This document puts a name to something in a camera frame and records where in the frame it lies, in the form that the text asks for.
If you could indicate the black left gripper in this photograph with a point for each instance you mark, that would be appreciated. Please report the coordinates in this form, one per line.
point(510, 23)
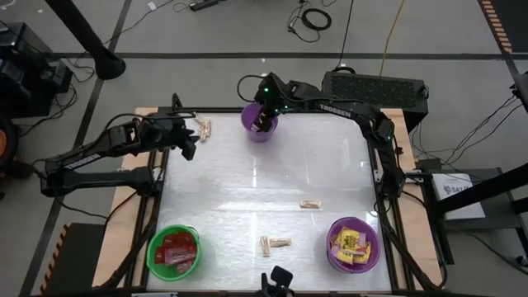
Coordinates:
point(163, 132)

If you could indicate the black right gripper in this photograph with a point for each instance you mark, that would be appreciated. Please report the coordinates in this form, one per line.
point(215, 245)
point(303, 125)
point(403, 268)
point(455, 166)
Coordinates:
point(272, 97)

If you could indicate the small purple plastic bucket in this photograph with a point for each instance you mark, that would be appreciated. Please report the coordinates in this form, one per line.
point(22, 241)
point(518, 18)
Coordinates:
point(260, 138)

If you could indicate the red KitKat candy packet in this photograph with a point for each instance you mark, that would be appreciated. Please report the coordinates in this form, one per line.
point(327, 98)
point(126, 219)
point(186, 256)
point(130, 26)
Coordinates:
point(181, 257)
point(185, 268)
point(160, 255)
point(177, 241)

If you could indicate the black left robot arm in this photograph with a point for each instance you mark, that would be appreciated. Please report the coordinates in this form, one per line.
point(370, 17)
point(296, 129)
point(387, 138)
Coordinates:
point(90, 158)

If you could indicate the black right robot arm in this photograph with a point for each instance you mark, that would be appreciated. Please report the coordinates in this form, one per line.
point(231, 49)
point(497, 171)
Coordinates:
point(350, 111)

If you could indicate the black pole stand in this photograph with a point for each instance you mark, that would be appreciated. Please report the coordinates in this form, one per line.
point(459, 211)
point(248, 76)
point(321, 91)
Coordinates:
point(109, 66)

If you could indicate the black computer case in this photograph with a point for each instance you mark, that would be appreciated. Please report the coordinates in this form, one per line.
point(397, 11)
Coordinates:
point(379, 88)

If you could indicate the wooden side board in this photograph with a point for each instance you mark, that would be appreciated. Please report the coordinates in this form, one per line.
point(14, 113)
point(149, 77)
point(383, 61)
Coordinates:
point(119, 247)
point(414, 214)

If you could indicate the black power strip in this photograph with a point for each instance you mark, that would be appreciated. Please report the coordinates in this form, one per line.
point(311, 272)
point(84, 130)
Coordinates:
point(203, 5)

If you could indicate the green plastic bucket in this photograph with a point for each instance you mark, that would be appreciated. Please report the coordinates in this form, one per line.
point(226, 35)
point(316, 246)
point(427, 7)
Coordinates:
point(165, 274)

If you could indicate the black mat orange stripes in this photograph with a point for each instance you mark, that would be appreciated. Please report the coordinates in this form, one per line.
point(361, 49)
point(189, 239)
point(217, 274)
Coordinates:
point(515, 20)
point(78, 260)

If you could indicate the black equipment cart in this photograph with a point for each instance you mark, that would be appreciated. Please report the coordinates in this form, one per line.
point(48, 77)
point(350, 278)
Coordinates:
point(24, 82)

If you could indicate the large purple plastic bucket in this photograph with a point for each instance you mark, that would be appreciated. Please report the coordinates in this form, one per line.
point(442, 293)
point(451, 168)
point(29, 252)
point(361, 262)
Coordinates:
point(371, 266)

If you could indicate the black orange wheeled base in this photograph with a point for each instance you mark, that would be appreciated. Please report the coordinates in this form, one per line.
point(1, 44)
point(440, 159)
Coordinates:
point(8, 144)

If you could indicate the white printed paper sheet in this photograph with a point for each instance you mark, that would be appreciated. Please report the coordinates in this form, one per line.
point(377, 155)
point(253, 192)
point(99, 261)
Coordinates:
point(458, 202)

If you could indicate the black table-level camera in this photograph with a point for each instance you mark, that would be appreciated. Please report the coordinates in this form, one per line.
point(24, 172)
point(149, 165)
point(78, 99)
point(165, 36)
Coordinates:
point(280, 276)

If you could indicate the black camera stand beam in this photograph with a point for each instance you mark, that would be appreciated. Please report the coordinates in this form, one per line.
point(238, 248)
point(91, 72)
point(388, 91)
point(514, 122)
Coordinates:
point(486, 189)

